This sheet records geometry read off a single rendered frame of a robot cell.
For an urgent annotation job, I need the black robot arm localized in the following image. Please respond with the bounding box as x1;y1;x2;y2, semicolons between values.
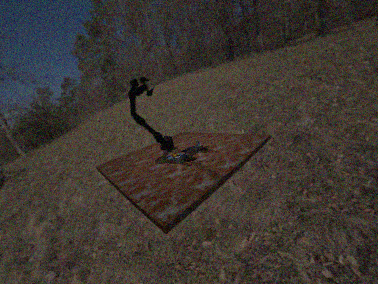
128;79;168;146

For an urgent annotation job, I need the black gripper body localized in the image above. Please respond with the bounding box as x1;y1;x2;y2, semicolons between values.
139;77;153;96

